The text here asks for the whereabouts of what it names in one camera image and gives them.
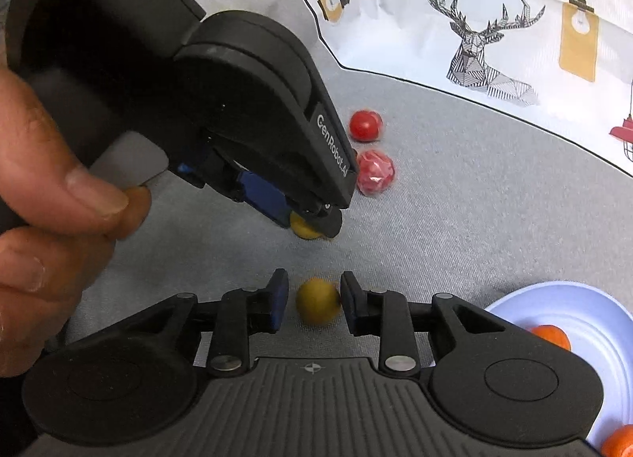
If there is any small yellow fruit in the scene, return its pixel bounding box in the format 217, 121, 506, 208
295, 277, 341, 327
290, 212, 323, 241

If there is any pink candy ball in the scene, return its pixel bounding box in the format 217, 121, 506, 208
356, 150, 396, 196

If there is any red cherry tomato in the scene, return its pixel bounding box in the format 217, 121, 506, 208
349, 109, 384, 142

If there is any orange tangerine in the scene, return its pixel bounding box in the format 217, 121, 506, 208
529, 324, 572, 351
601, 424, 633, 457

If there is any person's left hand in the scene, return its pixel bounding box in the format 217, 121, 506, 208
0, 68, 151, 378

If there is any light blue plate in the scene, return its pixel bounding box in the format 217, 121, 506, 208
486, 281, 632, 448

